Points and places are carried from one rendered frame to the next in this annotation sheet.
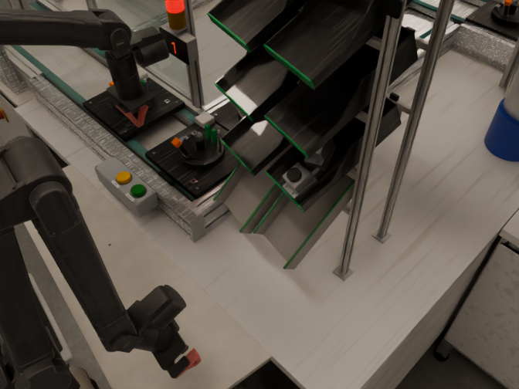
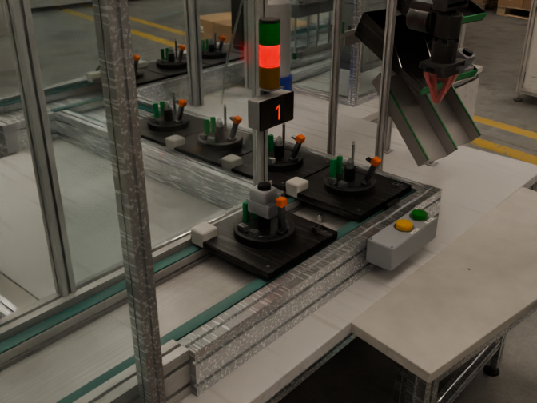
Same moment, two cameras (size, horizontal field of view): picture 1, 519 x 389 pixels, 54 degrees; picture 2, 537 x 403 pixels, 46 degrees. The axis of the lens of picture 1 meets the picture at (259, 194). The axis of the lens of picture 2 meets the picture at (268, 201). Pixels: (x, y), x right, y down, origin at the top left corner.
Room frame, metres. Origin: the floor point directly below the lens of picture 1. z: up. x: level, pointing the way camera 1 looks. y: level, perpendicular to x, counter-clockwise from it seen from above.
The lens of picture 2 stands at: (1.42, 1.67, 1.68)
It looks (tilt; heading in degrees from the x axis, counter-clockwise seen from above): 26 degrees down; 265
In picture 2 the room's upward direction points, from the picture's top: straight up
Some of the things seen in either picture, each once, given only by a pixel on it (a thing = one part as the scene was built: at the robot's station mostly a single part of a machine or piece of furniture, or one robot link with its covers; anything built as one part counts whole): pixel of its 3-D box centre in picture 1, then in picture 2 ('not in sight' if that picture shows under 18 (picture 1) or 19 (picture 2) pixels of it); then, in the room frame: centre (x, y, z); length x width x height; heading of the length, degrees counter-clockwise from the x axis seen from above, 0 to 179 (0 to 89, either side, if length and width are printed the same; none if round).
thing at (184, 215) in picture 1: (109, 147); (333, 266); (1.17, 0.47, 0.91); 0.89 x 0.06 x 0.11; 44
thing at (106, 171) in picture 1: (126, 185); (403, 237); (0.99, 0.39, 0.93); 0.21 x 0.07 x 0.06; 44
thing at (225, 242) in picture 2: (133, 104); (264, 237); (1.33, 0.41, 0.96); 0.24 x 0.24 x 0.02; 44
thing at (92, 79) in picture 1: (149, 118); (268, 245); (1.31, 0.36, 0.91); 0.84 x 0.28 x 0.10; 44
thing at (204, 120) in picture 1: (200, 142); (349, 171); (1.08, 0.17, 1.01); 0.24 x 0.24 x 0.13; 44
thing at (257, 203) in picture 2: not in sight; (260, 197); (1.33, 0.40, 1.06); 0.08 x 0.04 x 0.07; 133
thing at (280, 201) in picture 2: not in sight; (278, 213); (1.30, 0.44, 1.04); 0.04 x 0.02 x 0.08; 134
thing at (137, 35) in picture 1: (133, 40); (434, 7); (0.93, 0.25, 1.44); 0.11 x 0.09 x 0.12; 124
